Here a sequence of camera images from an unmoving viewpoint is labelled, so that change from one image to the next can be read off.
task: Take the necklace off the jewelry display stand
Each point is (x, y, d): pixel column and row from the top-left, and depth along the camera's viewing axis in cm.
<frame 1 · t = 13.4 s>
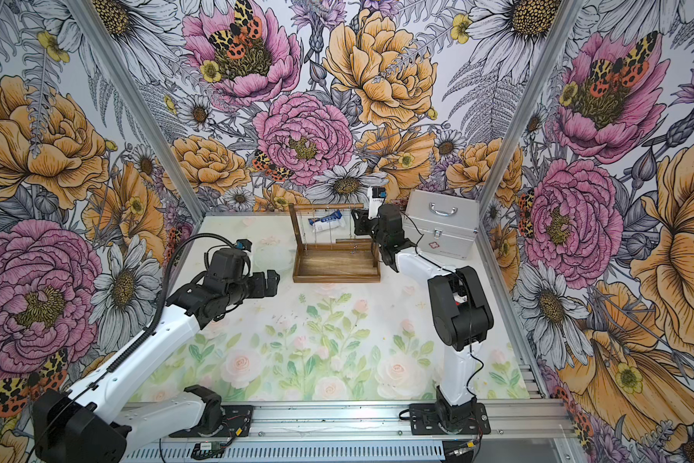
left hand: (260, 286, 81), fingers open
right hand: (351, 216, 93), fingers closed
silver aluminium first aid case: (440, 224, 102), point 15 cm above the table
wooden jewelry display stand: (349, 260, 110), on the table
white blue toothpaste tube: (332, 220, 118), point 4 cm above the table
silver chain necklace: (313, 224, 118), point 3 cm above the table

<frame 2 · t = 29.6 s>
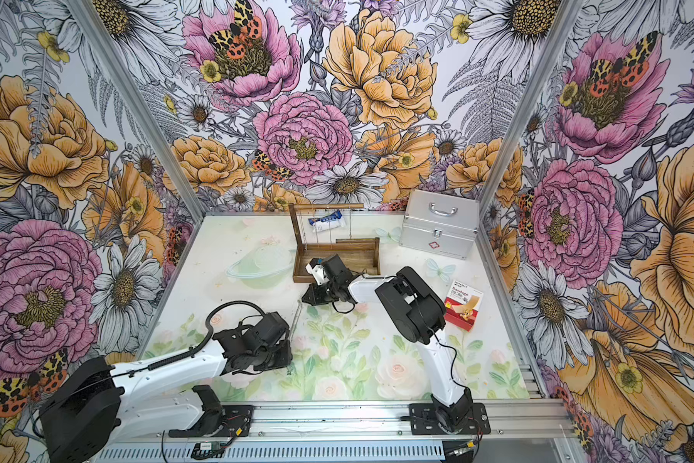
left hand: (285, 365, 83), fingers closed
right hand: (305, 304, 95), fingers closed
red white bandage box: (467, 300, 94), point 5 cm above the table
the other named things where they were.

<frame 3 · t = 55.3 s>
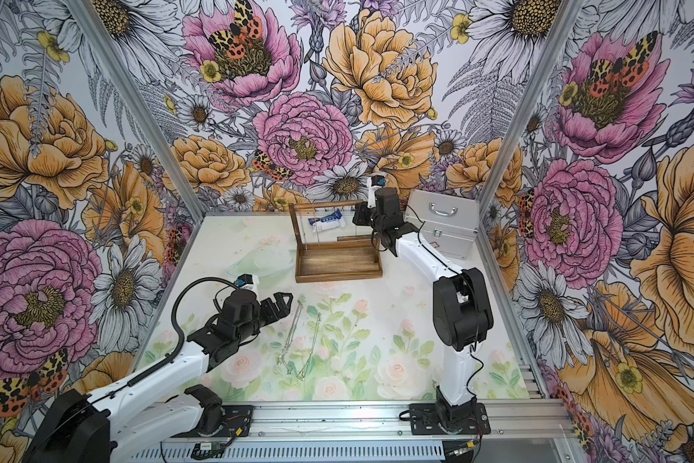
left hand: (280, 308, 86), fingers open
right hand: (354, 210, 92), fingers closed
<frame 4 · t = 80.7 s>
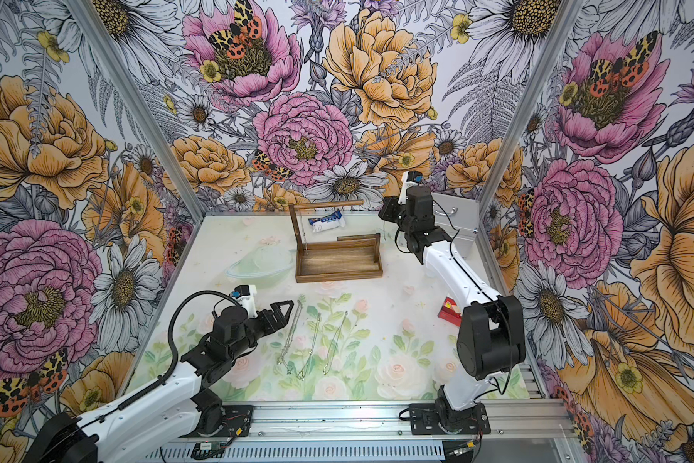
left hand: (282, 314, 84), fingers open
right hand: (379, 204, 86), fingers closed
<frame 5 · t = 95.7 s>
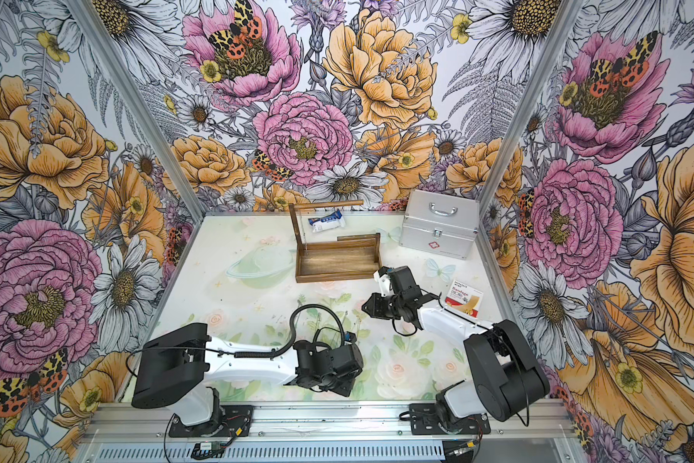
left hand: (343, 389, 79), fingers closed
right hand: (364, 313, 87), fingers closed
